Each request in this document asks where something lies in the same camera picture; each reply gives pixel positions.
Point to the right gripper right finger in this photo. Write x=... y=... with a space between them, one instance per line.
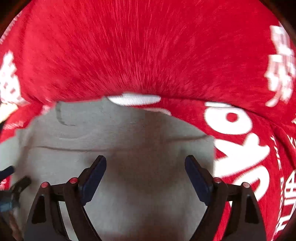
x=245 y=220

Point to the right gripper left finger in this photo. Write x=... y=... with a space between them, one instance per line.
x=45 y=221

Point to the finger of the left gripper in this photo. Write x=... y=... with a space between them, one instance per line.
x=6 y=172
x=21 y=185

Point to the grey knit sweater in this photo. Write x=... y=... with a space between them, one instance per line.
x=145 y=193

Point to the white cloth item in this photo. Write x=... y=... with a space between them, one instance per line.
x=6 y=110

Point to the red quilt with white print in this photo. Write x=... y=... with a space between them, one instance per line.
x=246 y=149

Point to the red pillow with white characters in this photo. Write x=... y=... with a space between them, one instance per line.
x=234 y=52

